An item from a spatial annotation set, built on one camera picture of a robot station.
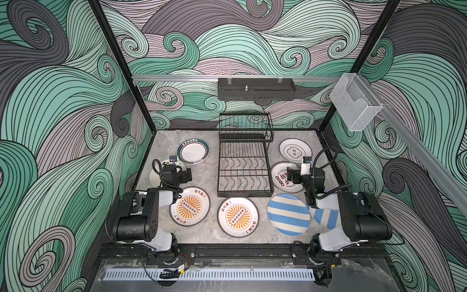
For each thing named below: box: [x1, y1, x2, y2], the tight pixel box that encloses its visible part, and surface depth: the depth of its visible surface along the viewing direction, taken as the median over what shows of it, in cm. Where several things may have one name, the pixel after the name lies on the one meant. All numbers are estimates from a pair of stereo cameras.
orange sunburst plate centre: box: [217, 197, 260, 238], surface depth 85 cm
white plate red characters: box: [271, 161, 305, 193], surface depth 97 cm
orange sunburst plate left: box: [169, 186, 212, 227], surface depth 87 cm
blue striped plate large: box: [266, 193, 311, 237], surface depth 85 cm
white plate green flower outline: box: [278, 138, 313, 163], surface depth 112 cm
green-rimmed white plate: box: [176, 138, 211, 165], surface depth 110 cm
